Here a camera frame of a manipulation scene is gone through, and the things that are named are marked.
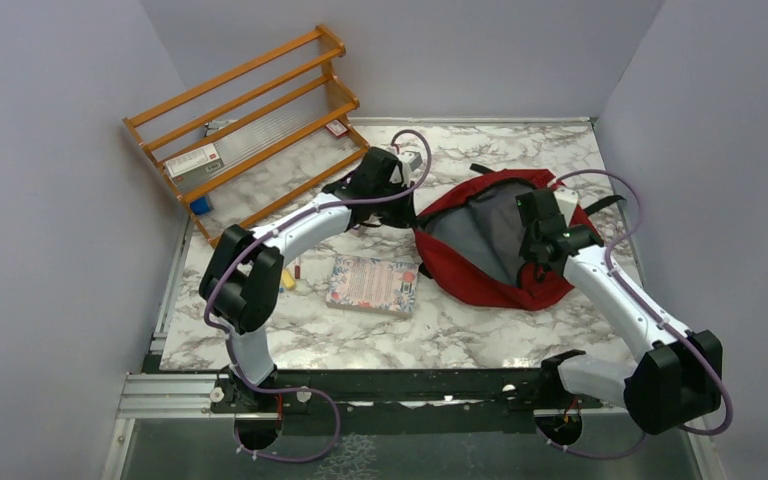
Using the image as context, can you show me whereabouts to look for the red student backpack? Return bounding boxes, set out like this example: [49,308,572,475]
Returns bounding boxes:
[413,163,627,313]

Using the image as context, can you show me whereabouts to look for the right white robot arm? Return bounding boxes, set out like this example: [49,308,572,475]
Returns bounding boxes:
[516,188,731,435]

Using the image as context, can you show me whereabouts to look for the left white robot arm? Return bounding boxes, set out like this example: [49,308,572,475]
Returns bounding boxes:
[199,147,431,411]

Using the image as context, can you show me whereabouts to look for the yellow highlighter pen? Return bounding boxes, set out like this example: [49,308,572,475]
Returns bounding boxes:
[281,269,297,290]

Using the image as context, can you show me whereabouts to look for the orange wooden shelf rack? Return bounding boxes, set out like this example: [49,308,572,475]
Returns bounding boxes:
[122,25,370,245]

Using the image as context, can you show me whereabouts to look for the white red small box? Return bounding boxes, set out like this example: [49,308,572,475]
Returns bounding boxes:
[164,143,224,184]

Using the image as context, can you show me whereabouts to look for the blue small object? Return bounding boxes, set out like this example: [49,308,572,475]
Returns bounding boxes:
[189,195,213,216]

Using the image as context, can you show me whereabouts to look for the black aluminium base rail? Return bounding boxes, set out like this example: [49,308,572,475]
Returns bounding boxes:
[118,368,610,448]

